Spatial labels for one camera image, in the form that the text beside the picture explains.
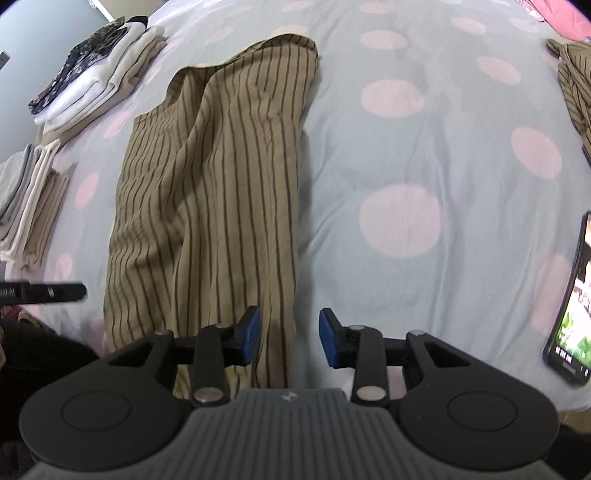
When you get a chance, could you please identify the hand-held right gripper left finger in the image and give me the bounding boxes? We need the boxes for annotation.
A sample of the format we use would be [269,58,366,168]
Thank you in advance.
[108,305,262,408]

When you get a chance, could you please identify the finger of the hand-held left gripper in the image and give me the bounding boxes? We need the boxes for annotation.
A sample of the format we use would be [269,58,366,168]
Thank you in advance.
[0,281,88,306]

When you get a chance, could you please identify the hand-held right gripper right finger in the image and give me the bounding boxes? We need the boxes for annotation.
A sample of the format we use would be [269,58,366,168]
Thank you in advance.
[320,308,472,408]

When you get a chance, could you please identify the brown striped pants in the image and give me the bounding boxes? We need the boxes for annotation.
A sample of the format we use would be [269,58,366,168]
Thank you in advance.
[103,34,322,400]

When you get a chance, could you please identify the tan folded garment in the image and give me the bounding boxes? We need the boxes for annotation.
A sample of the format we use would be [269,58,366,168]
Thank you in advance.
[14,168,71,268]

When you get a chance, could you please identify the cream folded garment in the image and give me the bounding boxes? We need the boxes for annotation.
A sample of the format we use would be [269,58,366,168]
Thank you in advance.
[0,138,62,261]

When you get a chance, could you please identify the grey folded garment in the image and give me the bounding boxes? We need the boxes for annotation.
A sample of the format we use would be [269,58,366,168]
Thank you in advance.
[0,143,38,227]

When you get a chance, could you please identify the grey pink-dotted bedsheet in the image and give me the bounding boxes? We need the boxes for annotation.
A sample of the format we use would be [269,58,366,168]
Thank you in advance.
[0,0,591,416]

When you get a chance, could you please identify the white folded garment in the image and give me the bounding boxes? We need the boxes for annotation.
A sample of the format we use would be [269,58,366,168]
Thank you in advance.
[34,23,158,125]

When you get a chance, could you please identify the dark floral folded garment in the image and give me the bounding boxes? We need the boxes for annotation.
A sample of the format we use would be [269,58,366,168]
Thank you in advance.
[28,16,148,116]

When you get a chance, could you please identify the beige folded garment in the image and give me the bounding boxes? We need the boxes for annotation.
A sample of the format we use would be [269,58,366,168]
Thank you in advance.
[42,25,169,136]

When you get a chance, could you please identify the black smartphone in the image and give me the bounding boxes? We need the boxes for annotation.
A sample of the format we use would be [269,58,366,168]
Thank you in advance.
[542,211,591,387]

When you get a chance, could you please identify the brown striped garment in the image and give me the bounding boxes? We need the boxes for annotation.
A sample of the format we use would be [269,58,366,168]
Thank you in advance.
[547,39,591,163]

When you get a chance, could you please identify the pink cloth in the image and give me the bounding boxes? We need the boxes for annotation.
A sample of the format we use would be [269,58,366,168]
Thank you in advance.
[525,0,591,43]

